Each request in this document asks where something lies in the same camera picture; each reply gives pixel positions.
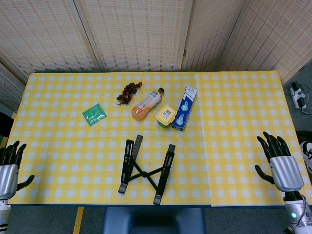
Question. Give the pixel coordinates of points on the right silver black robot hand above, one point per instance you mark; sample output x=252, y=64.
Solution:
x=286, y=173

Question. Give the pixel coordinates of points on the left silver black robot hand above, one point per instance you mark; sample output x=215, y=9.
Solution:
x=8, y=178

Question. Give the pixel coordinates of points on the black folding laptop stand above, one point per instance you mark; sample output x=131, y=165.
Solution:
x=126, y=170

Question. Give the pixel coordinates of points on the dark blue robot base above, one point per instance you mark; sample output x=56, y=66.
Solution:
x=153, y=221

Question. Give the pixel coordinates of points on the yellow checkered tablecloth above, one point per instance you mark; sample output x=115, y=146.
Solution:
x=231, y=146

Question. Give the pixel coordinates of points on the white and black sneaker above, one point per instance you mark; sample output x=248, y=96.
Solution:
x=307, y=156

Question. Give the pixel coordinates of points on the white power strip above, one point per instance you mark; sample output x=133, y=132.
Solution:
x=298, y=96

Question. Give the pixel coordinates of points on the yellow floor tape strip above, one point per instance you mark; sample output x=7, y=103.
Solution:
x=78, y=219

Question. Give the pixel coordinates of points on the woven folding screen panel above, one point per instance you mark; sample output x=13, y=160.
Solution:
x=209, y=36
x=9, y=83
x=41, y=31
x=136, y=31
x=275, y=34

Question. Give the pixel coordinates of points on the green snack packet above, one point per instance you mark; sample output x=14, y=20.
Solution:
x=94, y=114

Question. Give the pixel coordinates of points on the blue and white carton box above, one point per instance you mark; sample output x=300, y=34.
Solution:
x=185, y=107

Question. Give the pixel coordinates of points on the green tub with yellow lid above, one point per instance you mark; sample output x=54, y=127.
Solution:
x=165, y=115

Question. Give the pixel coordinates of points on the dark red grape bunch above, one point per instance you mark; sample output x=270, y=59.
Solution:
x=128, y=92

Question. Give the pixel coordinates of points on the orange drink plastic bottle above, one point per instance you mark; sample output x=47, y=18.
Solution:
x=146, y=104

